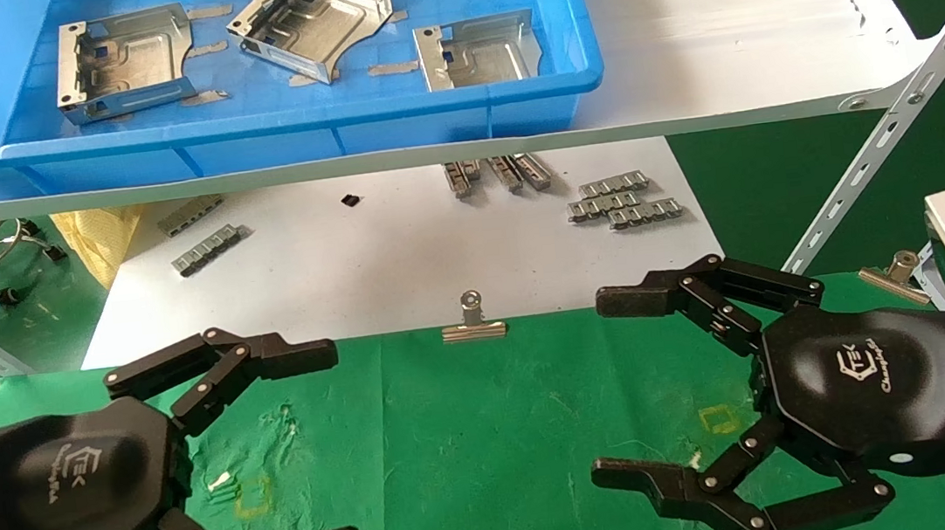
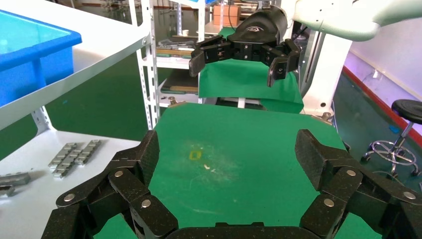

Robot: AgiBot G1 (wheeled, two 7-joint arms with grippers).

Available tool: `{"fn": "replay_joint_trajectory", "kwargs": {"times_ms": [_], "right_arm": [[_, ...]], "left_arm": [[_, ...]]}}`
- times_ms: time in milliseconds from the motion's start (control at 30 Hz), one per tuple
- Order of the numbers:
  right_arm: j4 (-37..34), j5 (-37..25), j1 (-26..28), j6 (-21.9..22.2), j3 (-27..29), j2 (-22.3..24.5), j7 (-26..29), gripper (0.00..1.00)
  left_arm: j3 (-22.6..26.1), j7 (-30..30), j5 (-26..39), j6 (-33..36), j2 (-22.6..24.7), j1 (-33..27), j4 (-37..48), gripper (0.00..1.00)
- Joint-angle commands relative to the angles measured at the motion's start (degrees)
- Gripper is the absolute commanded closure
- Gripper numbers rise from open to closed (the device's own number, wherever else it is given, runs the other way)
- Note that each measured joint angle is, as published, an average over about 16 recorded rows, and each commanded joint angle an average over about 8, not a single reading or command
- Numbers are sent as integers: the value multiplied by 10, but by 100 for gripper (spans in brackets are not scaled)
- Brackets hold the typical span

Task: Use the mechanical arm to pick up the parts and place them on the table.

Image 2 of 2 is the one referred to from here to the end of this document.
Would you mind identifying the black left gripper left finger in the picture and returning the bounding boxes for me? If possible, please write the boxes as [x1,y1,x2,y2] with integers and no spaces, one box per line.
[41,129,179,239]

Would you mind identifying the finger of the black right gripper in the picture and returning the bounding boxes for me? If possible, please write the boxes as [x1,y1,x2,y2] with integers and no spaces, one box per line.
[189,34,233,78]
[262,38,302,88]

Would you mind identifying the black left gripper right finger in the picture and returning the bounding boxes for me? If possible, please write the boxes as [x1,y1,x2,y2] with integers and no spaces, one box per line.
[294,128,422,239]

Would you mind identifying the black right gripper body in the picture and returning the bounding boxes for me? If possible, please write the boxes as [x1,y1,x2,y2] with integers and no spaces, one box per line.
[227,5,290,62]

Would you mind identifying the grey metal link strip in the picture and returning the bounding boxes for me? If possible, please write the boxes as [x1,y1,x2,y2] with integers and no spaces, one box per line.
[0,172,31,187]
[52,148,83,179]
[74,139,102,166]
[47,141,78,170]

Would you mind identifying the white background shelf rack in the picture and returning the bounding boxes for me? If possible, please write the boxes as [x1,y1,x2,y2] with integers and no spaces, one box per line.
[128,0,207,110]

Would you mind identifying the brown cardboard box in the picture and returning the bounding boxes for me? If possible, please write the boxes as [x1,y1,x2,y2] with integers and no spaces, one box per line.
[212,4,241,27]

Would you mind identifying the flat boards on shelf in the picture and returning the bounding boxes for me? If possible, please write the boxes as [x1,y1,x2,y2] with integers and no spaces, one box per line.
[156,39,195,58]

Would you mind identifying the green draped cloth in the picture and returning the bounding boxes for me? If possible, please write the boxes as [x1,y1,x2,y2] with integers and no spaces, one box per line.
[199,27,305,115]

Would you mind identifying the white pillar stand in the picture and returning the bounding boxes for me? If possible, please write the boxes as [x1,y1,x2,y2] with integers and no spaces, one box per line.
[302,31,353,116]

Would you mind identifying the black seat chrome stool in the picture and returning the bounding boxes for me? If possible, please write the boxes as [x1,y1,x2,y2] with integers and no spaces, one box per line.
[361,99,422,177]

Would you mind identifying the white shelf board with strips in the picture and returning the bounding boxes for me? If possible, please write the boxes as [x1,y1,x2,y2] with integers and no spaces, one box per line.
[0,130,142,239]

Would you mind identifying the green table cloth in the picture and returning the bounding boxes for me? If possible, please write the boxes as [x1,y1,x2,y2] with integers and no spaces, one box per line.
[94,102,383,239]

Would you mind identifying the white shelf board with bin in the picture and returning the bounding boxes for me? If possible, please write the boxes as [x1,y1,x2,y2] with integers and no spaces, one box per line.
[0,0,152,131]

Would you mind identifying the blue plastic bin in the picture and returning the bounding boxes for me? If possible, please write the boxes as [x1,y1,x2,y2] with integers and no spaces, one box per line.
[0,9,83,108]

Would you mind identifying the white slotted rack post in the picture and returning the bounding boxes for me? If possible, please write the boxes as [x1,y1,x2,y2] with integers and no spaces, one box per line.
[30,105,56,136]
[136,33,161,130]

